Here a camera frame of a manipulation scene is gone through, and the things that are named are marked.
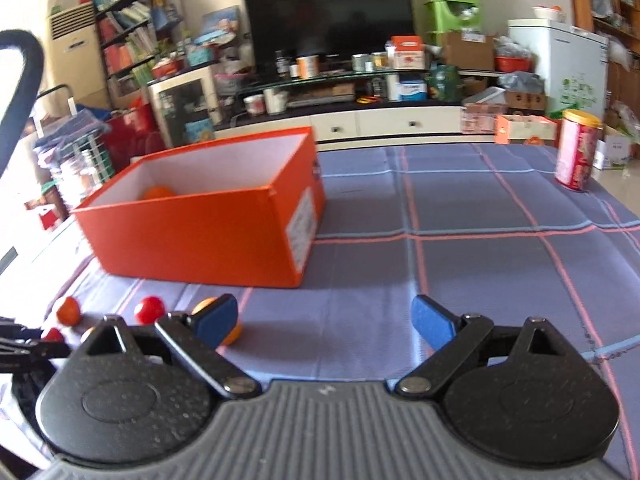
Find small red tomato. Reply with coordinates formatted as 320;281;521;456
41;327;65;342

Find red cherry tomato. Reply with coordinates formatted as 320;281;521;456
134;296;166;325

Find small orange fruit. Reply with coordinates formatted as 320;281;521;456
54;296;82;327

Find blue plaid tablecloth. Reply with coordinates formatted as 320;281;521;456
36;144;639;479

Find orange cardboard box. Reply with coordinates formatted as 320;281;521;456
74;127;326;288

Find red shopping bag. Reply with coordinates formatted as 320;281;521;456
102;104;166;172

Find orange printed carton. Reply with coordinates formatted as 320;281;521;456
494;115;558;145

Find red can yellow lid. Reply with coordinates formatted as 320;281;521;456
554;110;602;192

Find white glass door cabinet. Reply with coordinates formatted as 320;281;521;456
148;64;222;148

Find white tv cabinet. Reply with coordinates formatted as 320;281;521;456
215;70;492;151

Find red white medicine box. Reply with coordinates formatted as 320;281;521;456
392;36;426;70

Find brown cardboard box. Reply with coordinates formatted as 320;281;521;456
442;32;495;70

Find white small fridge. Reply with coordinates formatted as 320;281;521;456
508;18;608;118

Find beige standing air conditioner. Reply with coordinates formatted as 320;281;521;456
50;3;111;110

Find green stacked plastic bins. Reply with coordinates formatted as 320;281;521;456
424;0;482;44

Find dark bookshelf with books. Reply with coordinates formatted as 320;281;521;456
92;0;167;110

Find black flat television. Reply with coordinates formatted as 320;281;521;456
244;0;414;77

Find wooden display shelf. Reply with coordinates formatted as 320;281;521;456
572;0;639;113

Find black curved cable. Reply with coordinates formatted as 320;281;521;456
0;28;47;176

